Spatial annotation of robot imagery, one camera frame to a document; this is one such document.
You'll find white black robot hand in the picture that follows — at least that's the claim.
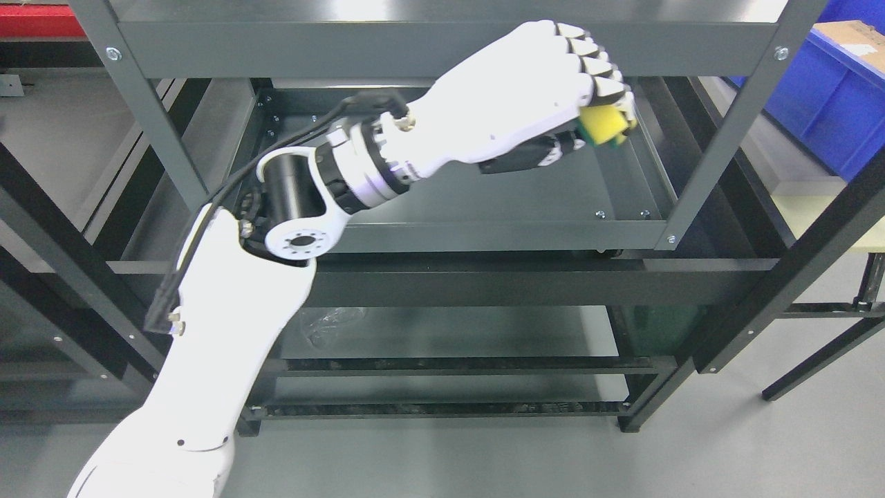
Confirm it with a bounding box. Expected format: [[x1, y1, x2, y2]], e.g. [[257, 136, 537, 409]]
[[379, 19, 638, 180]]

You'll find green yellow sponge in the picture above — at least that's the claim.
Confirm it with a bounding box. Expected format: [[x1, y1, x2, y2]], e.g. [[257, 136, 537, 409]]
[[577, 105, 633, 147]]

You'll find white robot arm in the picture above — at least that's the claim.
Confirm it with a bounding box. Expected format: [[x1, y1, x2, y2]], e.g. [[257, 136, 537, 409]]
[[68, 113, 422, 497]]

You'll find dark metal shelf rack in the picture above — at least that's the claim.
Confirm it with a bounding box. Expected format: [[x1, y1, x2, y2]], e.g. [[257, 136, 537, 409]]
[[72, 1, 883, 432]]

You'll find black neighbouring shelf rack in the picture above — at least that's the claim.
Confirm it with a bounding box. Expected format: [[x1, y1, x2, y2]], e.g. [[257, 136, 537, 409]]
[[2, 67, 187, 425]]

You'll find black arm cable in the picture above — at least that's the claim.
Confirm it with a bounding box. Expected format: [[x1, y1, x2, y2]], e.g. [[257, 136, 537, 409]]
[[144, 89, 410, 338]]

